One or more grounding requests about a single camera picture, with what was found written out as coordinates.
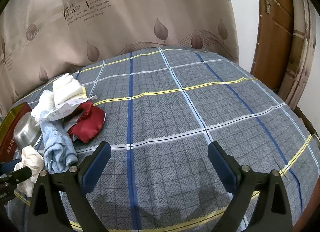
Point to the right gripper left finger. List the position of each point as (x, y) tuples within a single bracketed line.
[(46, 211)]

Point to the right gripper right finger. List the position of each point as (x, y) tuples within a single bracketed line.
[(272, 211)]

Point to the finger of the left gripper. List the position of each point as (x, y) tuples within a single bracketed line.
[(9, 183)]

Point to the cream cloth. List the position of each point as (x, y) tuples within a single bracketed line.
[(34, 162)]

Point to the light blue towel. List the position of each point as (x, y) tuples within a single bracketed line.
[(59, 153)]

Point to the white plastic bag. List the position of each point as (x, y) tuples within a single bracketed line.
[(45, 104)]

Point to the printed wet wipe packet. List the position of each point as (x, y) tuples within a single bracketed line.
[(64, 109)]

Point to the red fabric pouch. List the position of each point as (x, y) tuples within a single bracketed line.
[(85, 122)]

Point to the white yellow mesh cloth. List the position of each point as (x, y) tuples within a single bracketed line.
[(65, 88)]

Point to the red gold tin tray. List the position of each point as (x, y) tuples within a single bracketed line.
[(8, 144)]

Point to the steel bowl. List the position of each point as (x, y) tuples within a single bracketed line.
[(27, 132)]

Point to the grey plaid table cloth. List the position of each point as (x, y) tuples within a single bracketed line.
[(163, 107)]

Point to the brown wooden door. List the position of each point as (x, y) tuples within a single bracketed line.
[(275, 33)]

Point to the beige leaf print curtain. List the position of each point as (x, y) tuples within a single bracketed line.
[(41, 39)]

